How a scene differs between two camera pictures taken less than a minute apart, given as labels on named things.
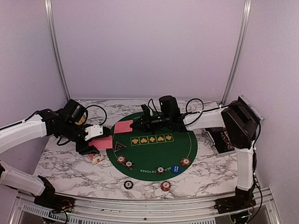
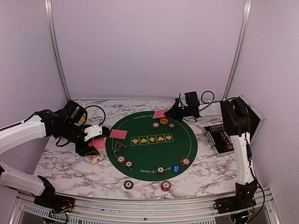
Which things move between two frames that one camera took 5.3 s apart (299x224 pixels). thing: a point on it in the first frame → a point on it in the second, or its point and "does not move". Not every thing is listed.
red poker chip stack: x=165 y=185 does not move
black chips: x=160 y=170 does not move
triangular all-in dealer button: x=119 y=146 does not move
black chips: x=129 y=164 does not move
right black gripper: x=145 y=121 → x=173 y=112
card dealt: x=123 y=127 → x=118 y=134
